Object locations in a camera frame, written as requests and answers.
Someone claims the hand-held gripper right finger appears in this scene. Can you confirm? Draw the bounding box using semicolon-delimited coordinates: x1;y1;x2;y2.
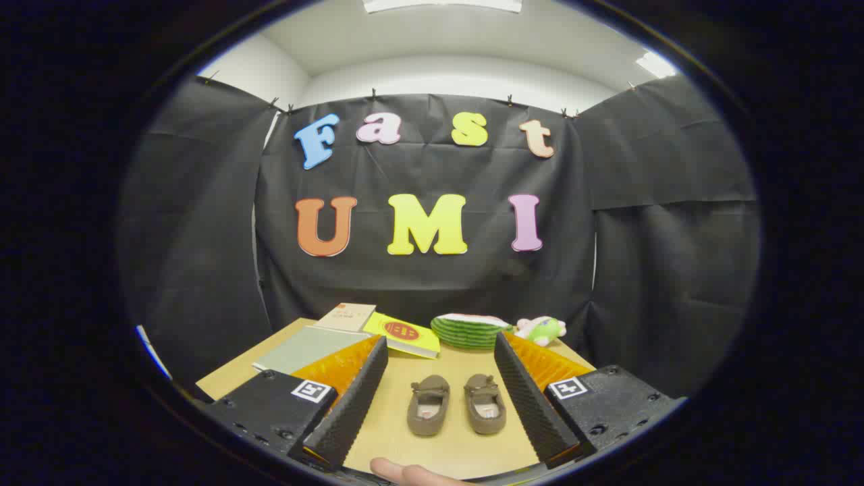
493;331;688;471

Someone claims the watermelon slice plush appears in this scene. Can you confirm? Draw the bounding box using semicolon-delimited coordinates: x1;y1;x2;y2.
431;313;514;350

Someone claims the beige book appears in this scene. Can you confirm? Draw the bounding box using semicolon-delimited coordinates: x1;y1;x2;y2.
314;302;377;333

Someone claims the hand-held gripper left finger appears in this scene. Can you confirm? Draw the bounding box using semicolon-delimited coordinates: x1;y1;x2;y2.
201;334;390;472

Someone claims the pink and green plush toy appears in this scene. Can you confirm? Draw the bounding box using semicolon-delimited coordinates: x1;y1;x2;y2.
515;315;568;348

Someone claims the brown suede shoe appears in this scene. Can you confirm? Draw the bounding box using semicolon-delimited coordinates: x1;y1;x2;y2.
463;373;507;435
406;375;451;437

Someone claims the ceiling light panel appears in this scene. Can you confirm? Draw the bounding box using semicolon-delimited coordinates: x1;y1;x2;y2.
634;52;677;79
363;0;523;14

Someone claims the black backdrop cloth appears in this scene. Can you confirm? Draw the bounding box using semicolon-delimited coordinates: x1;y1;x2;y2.
118;74;762;406

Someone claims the pale fabric storage box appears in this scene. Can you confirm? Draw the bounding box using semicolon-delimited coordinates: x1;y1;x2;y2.
252;325;372;376

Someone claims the yellow book with red label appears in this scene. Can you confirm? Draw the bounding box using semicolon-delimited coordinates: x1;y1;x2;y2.
362;312;441;359

